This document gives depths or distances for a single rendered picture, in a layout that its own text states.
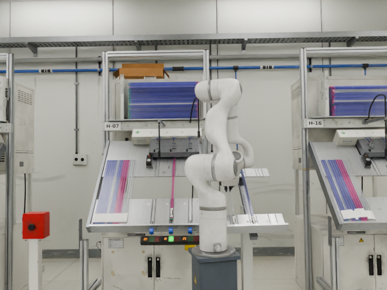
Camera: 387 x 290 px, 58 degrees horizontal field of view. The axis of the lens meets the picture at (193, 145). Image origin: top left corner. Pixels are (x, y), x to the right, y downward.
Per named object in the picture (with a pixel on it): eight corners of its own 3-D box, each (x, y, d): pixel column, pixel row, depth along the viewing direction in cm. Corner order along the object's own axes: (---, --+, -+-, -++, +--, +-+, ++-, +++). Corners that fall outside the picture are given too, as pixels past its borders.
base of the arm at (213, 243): (242, 255, 145) (241, 210, 146) (197, 259, 141) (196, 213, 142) (227, 244, 164) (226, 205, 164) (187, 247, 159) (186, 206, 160)
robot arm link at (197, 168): (222, 210, 145) (221, 153, 146) (181, 209, 152) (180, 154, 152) (229, 207, 157) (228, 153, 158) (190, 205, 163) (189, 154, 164)
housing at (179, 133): (201, 149, 253) (201, 135, 243) (133, 151, 253) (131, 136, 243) (201, 141, 258) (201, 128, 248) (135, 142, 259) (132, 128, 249)
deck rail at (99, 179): (91, 232, 206) (88, 226, 201) (87, 232, 206) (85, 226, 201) (111, 146, 256) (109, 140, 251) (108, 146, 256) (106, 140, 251)
